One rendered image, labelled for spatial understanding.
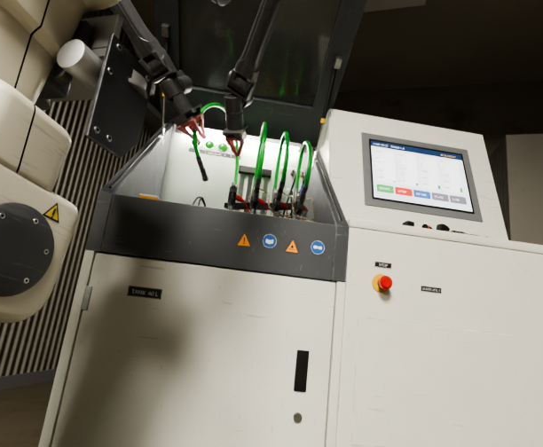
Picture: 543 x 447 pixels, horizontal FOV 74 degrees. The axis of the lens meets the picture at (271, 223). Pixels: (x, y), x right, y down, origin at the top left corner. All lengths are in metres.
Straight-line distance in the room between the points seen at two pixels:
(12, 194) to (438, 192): 1.38
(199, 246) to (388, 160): 0.87
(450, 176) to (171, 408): 1.29
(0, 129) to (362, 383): 0.93
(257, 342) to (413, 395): 0.44
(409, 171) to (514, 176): 1.69
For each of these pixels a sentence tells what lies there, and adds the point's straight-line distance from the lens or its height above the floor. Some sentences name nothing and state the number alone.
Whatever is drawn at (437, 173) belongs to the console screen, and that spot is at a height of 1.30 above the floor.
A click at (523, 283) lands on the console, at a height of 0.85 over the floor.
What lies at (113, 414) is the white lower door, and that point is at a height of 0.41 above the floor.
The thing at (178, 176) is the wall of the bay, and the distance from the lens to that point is 1.62.
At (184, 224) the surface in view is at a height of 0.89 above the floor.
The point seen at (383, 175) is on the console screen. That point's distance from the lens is 1.47.
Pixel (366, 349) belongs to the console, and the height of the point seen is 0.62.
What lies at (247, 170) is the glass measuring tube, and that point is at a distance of 1.58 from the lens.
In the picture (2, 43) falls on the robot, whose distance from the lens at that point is 0.57.
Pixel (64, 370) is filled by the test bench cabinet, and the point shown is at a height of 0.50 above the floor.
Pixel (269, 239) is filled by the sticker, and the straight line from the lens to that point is 1.00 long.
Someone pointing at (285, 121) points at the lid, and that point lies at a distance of 1.66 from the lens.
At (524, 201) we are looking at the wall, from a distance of 3.11.
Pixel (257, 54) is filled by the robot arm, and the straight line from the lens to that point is 1.13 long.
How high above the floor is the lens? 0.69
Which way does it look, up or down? 14 degrees up
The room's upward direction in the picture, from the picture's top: 7 degrees clockwise
